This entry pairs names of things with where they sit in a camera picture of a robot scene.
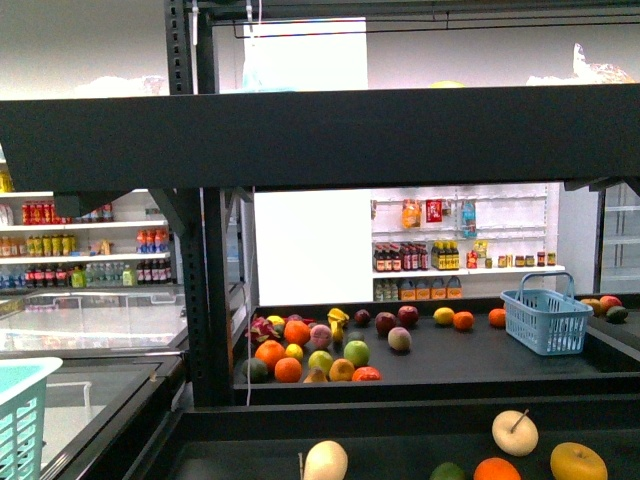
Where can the white drinks shelf unit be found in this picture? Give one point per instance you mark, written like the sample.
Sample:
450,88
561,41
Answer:
124,243

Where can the far orange front left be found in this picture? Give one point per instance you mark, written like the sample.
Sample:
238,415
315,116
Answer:
288,370

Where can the white pear with stem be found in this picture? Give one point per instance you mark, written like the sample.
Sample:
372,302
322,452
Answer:
515,433

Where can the light teal shopping basket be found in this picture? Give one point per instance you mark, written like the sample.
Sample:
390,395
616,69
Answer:
23,399

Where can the glass top chest freezer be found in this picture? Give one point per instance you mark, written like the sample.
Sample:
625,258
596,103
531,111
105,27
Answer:
122,353

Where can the far yellow lemon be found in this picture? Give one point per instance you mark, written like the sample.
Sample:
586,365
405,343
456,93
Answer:
444,316

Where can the white condiment shelf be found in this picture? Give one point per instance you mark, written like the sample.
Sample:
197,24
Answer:
462,241

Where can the black perforated shelf post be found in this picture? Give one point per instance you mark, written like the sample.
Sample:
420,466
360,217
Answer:
192,69

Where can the pink dragon fruit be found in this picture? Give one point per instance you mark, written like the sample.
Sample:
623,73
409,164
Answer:
261,330

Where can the far green apple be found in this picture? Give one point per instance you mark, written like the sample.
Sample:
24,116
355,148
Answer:
357,352

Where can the far black display tray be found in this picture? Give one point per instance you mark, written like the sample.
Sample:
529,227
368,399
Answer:
444,363

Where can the orange mandarin near centre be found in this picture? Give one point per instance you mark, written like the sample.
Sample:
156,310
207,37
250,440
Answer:
496,468

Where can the yellow orange apple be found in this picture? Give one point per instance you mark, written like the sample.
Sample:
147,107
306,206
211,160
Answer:
575,461

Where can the blue basket on far tray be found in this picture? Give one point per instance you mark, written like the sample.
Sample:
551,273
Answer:
545,321

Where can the far pink peach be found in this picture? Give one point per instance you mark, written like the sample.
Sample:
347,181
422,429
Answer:
399,339

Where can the white pear left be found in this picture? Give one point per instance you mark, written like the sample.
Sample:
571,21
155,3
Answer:
326,460

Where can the dark green lime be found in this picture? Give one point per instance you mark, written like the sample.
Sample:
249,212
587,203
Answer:
447,471

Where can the near black display tray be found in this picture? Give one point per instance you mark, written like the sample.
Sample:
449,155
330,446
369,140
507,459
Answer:
386,441

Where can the black display tray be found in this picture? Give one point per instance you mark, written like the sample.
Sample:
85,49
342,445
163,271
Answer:
444,363
386,441

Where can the black upper shelf board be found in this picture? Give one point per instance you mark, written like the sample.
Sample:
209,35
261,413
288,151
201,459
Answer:
333,139

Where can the far dark red apple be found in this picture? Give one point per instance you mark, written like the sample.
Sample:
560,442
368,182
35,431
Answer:
408,316

